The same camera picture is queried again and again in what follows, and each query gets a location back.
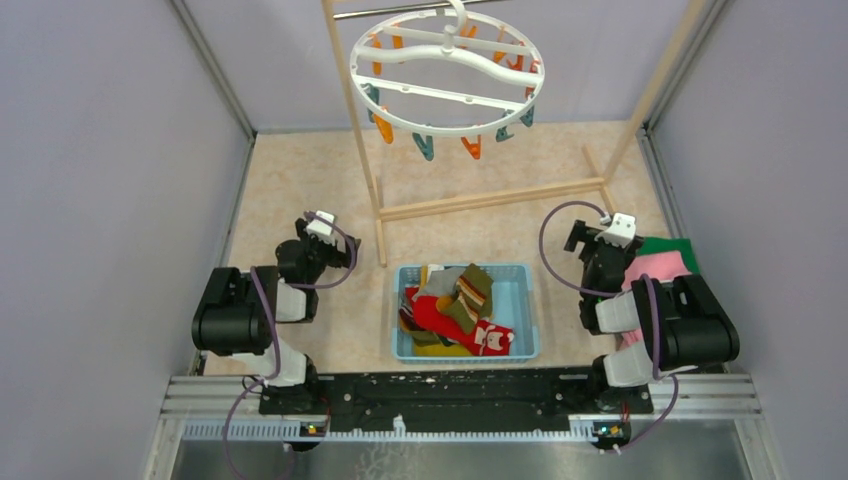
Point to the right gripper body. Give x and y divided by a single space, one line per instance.
587 235

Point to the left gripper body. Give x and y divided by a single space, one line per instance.
321 253

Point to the light blue plastic basket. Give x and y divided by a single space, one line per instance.
513 307

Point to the red striped sock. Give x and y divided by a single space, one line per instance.
447 317

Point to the yellow sock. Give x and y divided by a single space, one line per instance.
432 347

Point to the white round sock hanger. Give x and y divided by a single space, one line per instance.
446 72

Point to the olive striped sock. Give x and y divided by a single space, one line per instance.
410 328

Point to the light grey sock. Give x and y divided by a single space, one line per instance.
442 282

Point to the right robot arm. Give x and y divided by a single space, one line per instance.
683 326

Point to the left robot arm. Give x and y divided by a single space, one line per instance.
239 311

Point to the green cloth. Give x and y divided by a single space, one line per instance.
656 245

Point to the pink cloth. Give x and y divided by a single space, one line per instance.
664 266

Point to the wooden clothes rack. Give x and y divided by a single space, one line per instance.
695 22

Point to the orange clothes peg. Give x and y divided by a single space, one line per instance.
473 145

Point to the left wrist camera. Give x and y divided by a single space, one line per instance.
321 225

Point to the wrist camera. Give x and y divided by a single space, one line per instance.
321 225
617 229

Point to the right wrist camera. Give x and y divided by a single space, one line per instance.
617 229

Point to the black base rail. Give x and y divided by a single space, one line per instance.
517 400

